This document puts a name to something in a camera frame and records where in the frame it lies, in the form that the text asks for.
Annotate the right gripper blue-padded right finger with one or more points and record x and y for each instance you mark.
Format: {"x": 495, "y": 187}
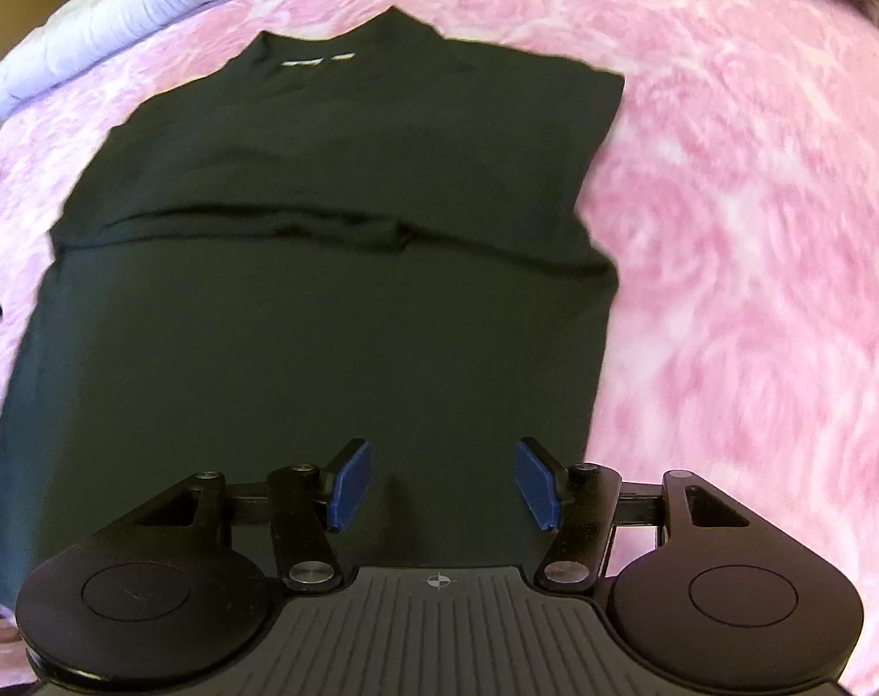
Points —
{"x": 704, "y": 537}

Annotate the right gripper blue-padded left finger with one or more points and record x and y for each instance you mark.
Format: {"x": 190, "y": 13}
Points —
{"x": 301, "y": 504}

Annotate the black long-sleeve shirt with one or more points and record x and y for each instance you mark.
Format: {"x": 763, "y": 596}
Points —
{"x": 373, "y": 236}

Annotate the pink floral bed sheet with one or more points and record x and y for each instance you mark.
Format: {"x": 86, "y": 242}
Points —
{"x": 739, "y": 196}

